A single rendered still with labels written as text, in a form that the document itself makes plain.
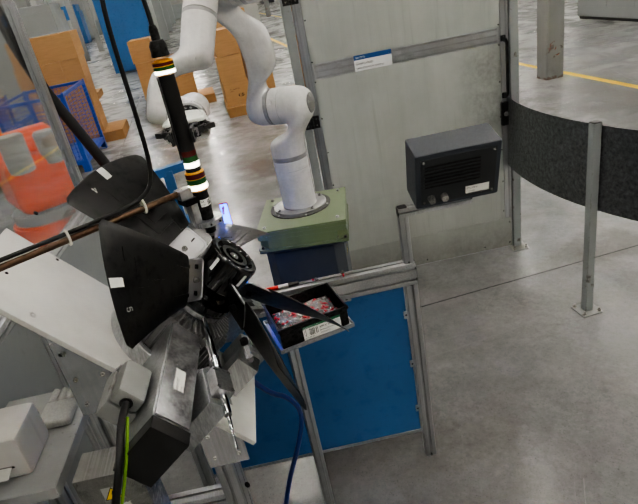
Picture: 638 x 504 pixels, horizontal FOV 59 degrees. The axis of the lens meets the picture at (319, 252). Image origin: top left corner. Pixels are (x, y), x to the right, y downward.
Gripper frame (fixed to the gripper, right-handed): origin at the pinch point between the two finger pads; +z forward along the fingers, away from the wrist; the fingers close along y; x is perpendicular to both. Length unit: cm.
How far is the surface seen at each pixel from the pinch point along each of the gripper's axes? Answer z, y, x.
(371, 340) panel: -36, -37, -90
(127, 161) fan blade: -6.8, 15.0, -4.6
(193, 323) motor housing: 16.1, 6.6, -37.1
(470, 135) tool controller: -34, -76, -24
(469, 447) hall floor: -35, -68, -148
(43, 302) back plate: 18.2, 33.7, -23.6
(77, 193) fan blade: 5.2, 24.0, -6.4
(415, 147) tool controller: -34, -59, -24
